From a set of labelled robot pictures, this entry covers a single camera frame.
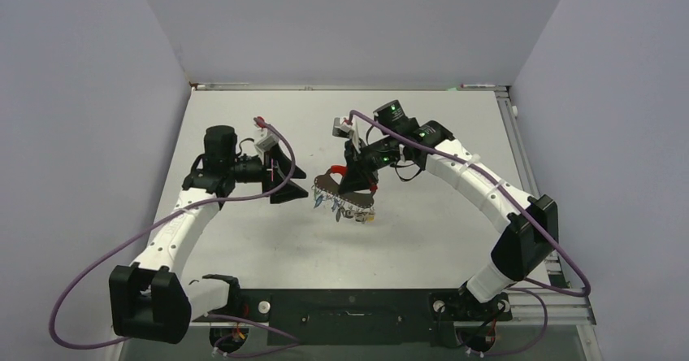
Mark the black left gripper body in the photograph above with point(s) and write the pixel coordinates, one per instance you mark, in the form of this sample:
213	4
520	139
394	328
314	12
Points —
249	169

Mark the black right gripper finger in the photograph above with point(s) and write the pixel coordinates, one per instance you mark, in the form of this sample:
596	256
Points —
373	179
354	177

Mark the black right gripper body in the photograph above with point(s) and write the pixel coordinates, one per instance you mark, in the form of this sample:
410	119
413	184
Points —
379	154

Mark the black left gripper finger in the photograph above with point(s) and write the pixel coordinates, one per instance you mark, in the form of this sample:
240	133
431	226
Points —
280	164
287	193

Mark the metal key holder red handle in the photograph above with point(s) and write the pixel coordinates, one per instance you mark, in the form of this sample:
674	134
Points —
326	193

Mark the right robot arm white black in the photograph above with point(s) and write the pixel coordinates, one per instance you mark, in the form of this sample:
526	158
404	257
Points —
528	226

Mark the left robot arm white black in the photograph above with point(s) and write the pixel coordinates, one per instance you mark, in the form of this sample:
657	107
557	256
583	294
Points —
148	298

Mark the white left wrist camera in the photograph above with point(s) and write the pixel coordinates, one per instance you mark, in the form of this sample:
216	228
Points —
264	142

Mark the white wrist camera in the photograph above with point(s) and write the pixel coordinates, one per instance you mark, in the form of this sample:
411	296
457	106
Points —
264	142
344	127

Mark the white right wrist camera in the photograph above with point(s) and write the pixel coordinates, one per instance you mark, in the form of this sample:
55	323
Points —
344	127

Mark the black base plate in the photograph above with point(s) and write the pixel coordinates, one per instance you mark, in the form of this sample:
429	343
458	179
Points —
360	317

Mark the aluminium frame rail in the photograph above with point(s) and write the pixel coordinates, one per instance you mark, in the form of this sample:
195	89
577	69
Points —
149	301

